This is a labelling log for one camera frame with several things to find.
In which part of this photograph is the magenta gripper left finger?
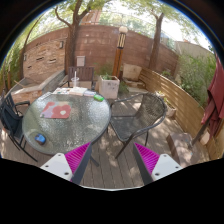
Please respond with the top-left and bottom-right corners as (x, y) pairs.
(41, 143), (92, 185)

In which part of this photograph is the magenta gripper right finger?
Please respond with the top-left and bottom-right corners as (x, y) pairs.
(133, 142), (182, 185)

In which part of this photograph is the blue computer mouse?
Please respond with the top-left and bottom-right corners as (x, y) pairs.
(35, 134), (46, 145)

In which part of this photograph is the red floral mouse pad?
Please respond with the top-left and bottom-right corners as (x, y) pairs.
(40, 101), (71, 119)

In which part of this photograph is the round glass patio table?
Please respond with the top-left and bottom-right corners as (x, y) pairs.
(22, 94), (111, 155)

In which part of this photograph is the black metal mesh chair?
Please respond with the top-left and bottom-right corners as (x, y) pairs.
(110, 92), (167, 158)

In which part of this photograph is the wooden slat fence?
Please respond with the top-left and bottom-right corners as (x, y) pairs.
(139, 68), (224, 160)

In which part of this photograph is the green small object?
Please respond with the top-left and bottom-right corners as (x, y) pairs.
(94, 95), (104, 102)

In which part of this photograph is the black chair at left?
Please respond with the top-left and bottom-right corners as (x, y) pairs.
(0, 93), (37, 162)

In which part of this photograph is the red folded patio umbrella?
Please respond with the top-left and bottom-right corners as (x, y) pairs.
(191, 58), (224, 145)

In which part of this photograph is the clear plastic cup with straw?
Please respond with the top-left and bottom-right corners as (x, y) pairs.
(71, 71), (79, 88)

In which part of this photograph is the white square planter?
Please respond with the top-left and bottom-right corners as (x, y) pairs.
(99, 76), (120, 99)

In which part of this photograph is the dark wooden chair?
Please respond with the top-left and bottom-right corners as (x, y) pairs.
(59, 66), (94, 89)

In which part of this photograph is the right tree trunk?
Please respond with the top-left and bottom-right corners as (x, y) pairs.
(149, 11), (164, 70)

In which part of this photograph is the tree trunk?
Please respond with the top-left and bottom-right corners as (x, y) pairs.
(54, 0), (97, 72)
(149, 11), (164, 70)

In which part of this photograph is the left tree trunk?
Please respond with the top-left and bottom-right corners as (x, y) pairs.
(54, 0), (97, 72)

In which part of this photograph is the wooden garden lamp post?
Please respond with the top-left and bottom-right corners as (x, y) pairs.
(113, 26), (128, 77)

